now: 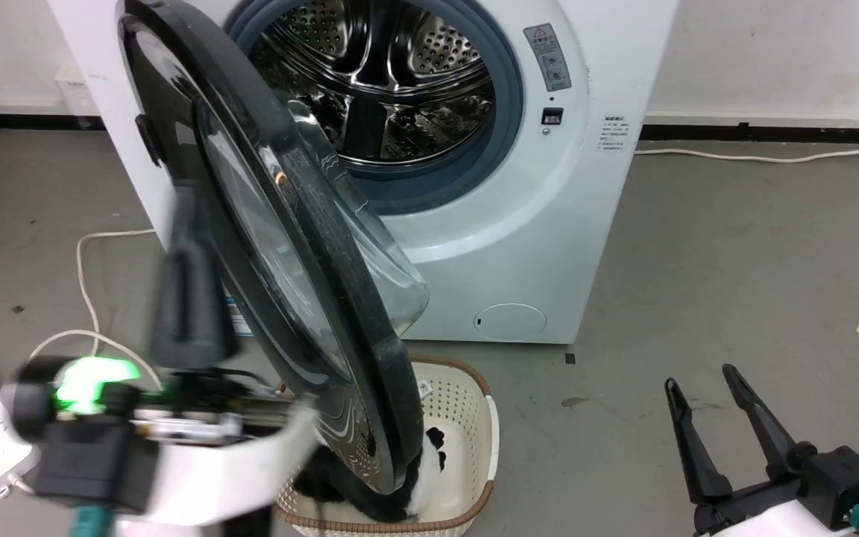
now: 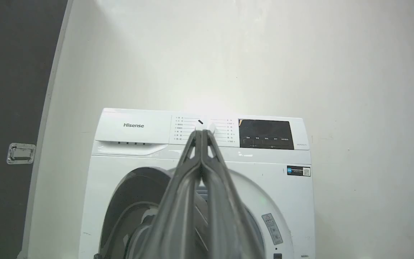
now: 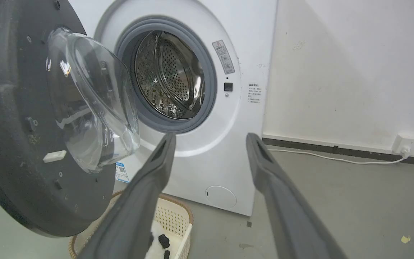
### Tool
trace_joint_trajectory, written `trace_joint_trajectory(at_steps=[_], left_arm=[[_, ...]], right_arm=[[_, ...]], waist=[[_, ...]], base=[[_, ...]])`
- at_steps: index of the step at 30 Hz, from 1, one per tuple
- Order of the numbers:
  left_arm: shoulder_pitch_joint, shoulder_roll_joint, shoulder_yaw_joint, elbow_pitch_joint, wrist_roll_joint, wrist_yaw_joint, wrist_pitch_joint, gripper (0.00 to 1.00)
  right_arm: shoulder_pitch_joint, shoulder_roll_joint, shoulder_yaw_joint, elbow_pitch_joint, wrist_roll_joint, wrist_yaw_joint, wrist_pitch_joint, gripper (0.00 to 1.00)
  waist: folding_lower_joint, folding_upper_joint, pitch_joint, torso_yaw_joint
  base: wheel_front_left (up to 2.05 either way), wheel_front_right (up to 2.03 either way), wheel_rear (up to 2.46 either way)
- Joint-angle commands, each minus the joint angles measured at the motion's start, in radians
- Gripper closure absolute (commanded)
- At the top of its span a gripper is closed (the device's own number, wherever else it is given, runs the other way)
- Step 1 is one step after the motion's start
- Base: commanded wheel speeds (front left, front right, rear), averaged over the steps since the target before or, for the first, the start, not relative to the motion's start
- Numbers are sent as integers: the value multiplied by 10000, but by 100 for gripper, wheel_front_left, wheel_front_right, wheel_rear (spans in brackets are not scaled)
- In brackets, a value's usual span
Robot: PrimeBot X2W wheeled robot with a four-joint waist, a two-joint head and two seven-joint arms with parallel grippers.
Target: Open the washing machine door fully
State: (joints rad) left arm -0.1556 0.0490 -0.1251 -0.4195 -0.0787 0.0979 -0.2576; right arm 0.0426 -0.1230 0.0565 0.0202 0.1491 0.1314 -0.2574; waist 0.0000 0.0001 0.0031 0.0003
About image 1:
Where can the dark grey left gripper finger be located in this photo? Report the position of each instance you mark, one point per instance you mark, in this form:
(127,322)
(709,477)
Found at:
(191,298)

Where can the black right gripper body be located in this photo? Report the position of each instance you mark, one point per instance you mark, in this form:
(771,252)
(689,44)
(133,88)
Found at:
(839,485)

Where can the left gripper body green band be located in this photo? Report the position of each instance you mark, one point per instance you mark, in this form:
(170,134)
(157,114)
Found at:
(94,388)

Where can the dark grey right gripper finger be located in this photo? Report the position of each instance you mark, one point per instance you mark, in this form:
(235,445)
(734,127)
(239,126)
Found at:
(694,447)
(761,418)

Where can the black round washing machine door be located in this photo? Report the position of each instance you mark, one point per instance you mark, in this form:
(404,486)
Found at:
(310,246)

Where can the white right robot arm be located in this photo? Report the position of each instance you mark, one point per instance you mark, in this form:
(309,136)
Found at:
(787,522)

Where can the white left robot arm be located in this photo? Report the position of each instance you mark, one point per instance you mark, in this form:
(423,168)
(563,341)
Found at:
(228,477)

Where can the white front-load washing machine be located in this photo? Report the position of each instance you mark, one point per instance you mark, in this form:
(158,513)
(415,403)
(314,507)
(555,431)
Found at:
(519,224)

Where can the grey rubber door gasket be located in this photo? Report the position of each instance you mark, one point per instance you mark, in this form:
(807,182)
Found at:
(500,142)

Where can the black door latch socket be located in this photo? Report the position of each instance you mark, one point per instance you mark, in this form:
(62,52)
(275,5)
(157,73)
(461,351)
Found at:
(552,115)

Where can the round white filter cover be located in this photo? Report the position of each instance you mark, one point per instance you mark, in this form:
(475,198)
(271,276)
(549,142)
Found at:
(510,322)

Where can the cream perforated laundry basket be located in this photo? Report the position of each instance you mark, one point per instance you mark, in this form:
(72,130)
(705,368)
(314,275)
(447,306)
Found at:
(459,418)

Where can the black and white clothing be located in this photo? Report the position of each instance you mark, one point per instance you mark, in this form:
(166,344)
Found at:
(429,466)

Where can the steel perforated washer drum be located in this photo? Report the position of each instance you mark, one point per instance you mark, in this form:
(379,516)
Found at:
(392,82)

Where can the small text label sticker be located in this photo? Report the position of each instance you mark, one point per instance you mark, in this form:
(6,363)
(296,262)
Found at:
(614,134)

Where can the grey warning sticker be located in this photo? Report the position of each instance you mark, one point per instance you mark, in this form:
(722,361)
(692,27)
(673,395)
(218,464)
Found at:
(548,57)

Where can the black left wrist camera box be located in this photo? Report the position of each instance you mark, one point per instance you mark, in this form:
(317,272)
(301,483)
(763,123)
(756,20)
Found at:
(98,466)

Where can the white wall outlet box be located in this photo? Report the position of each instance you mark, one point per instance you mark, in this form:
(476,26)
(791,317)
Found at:
(75,91)

